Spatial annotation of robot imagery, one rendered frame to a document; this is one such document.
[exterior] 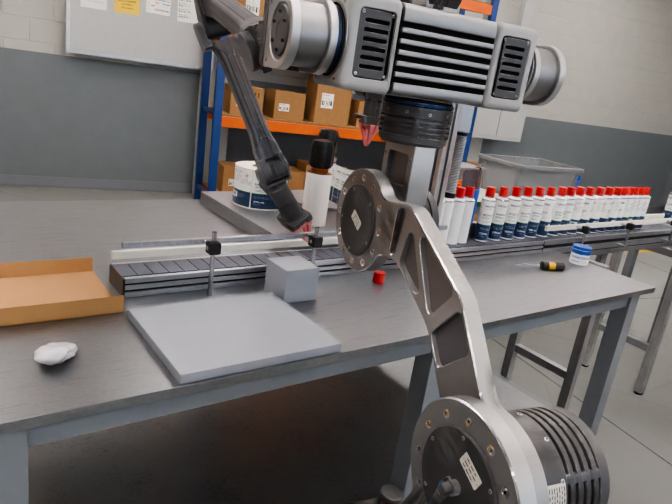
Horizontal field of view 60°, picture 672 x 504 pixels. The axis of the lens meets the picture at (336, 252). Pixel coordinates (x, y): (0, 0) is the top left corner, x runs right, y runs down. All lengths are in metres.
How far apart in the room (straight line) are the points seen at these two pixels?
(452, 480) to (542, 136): 7.62
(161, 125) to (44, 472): 4.56
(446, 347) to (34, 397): 0.67
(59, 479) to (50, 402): 0.84
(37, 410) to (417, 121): 0.79
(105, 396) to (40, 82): 5.06
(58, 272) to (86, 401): 0.58
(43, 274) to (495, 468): 1.16
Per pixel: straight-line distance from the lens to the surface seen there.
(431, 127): 1.10
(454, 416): 0.86
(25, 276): 1.58
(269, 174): 1.55
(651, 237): 3.27
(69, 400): 1.08
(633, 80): 9.37
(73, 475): 1.91
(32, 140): 6.05
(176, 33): 5.94
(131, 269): 1.49
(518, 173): 3.80
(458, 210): 2.05
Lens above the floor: 1.40
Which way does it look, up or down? 17 degrees down
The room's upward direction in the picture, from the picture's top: 8 degrees clockwise
